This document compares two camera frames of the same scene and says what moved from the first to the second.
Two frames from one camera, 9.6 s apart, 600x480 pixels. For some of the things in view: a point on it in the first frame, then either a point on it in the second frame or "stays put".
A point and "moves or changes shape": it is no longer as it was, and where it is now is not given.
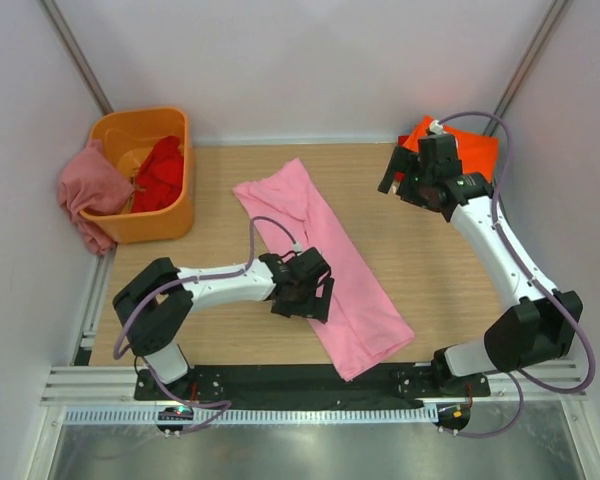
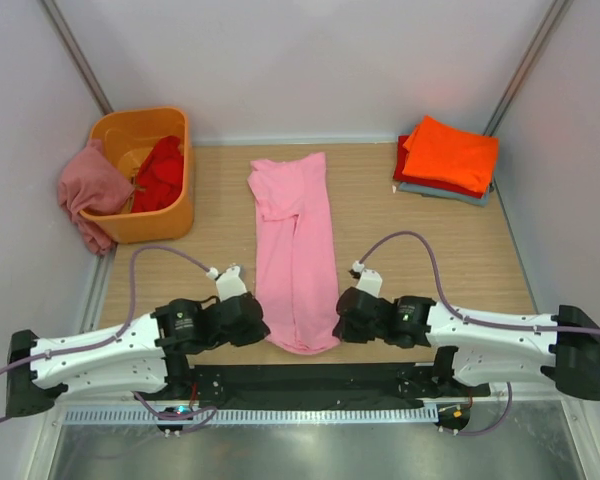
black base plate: [299, 387] stays put
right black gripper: [406, 167] → [350, 318]
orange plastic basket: [125, 132] stays put
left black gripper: [311, 298] → [253, 323]
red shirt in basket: [159, 180] stays put
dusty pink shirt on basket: [94, 181] stays put
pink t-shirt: [365, 321] moves or changes shape
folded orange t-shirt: [477, 153] stays put
